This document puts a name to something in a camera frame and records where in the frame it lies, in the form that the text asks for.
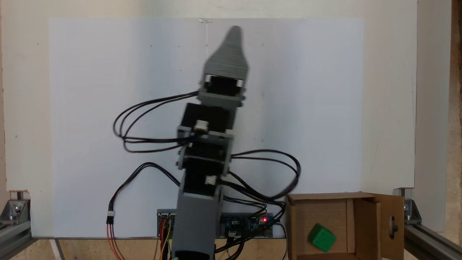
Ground red orange wire bundle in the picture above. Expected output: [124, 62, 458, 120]
[106, 216, 125, 260]

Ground green dice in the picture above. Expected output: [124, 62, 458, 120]
[308, 223, 337, 252]

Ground black motor cable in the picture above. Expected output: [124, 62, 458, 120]
[222, 149, 302, 203]
[113, 92, 199, 154]
[216, 173, 286, 253]

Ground motor controller circuit board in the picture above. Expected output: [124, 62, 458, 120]
[158, 211, 177, 239]

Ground brown cardboard box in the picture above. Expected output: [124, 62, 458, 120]
[285, 191, 405, 260]

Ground grey board mounting plate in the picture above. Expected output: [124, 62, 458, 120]
[156, 209, 274, 239]

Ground yellow jumper wire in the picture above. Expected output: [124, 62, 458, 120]
[163, 218, 173, 260]

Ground metal corner bracket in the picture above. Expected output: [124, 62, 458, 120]
[393, 187, 422, 225]
[0, 191, 30, 225]

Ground aluminium frame post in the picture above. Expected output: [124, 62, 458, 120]
[404, 222, 462, 260]
[0, 218, 34, 260]

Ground dark cable with white connector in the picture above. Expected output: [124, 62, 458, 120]
[106, 162, 181, 218]

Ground blue power circuit board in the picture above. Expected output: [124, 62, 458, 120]
[221, 213, 274, 238]

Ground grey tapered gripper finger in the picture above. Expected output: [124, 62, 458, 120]
[203, 25, 250, 89]

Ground white paper sheet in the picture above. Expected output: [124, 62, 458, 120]
[48, 17, 364, 239]

